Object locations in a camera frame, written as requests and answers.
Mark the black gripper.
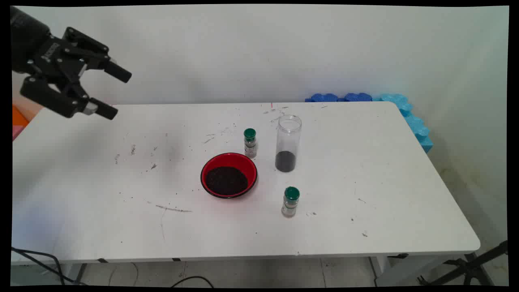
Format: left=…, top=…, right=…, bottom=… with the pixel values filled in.
left=10, top=6, right=132, bottom=120

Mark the clear plastic jar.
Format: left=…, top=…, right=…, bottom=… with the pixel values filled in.
left=275, top=115, right=302, bottom=173

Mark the black seeds heap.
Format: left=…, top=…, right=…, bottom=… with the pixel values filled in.
left=275, top=151, right=296, bottom=173
left=205, top=166, right=249, bottom=196

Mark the orange foam mat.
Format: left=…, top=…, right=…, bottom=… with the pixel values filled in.
left=12, top=105, right=30, bottom=127

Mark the red bowl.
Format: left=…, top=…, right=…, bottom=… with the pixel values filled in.
left=200, top=152, right=258, bottom=199

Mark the green cap spice bottle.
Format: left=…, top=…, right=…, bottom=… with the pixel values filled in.
left=281, top=187, right=300, bottom=218
left=244, top=128, right=257, bottom=159

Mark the white metal table leg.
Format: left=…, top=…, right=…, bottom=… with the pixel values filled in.
left=370, top=256, right=392, bottom=284
left=65, top=264, right=88, bottom=284

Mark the light blue foam mat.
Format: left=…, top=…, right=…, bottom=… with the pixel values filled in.
left=372, top=93, right=433, bottom=154

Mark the black tripod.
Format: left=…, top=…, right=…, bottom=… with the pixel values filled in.
left=418, top=240, right=508, bottom=286

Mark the black hanging cable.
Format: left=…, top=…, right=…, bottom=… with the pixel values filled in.
left=12, top=247, right=88, bottom=286

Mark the black floor cable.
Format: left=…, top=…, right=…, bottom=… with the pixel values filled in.
left=170, top=276, right=215, bottom=288

